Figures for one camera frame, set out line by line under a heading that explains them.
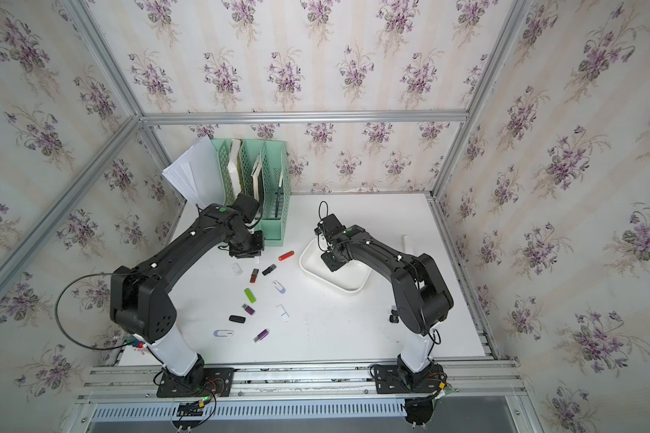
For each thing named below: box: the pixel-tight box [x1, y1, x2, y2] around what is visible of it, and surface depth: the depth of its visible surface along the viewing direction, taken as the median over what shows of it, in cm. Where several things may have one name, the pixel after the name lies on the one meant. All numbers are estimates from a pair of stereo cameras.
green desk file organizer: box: [211, 138, 292, 247], surface depth 105 cm
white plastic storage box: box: [298, 237, 372, 294], surface depth 90 cm
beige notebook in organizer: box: [250, 155, 263, 203], surface depth 102 cm
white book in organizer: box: [227, 138, 242, 197], surface depth 99 cm
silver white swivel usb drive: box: [213, 329, 235, 338], surface depth 83 cm
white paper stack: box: [161, 135, 225, 209], surface depth 98 cm
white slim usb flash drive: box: [275, 304, 290, 323], surface depth 88 cm
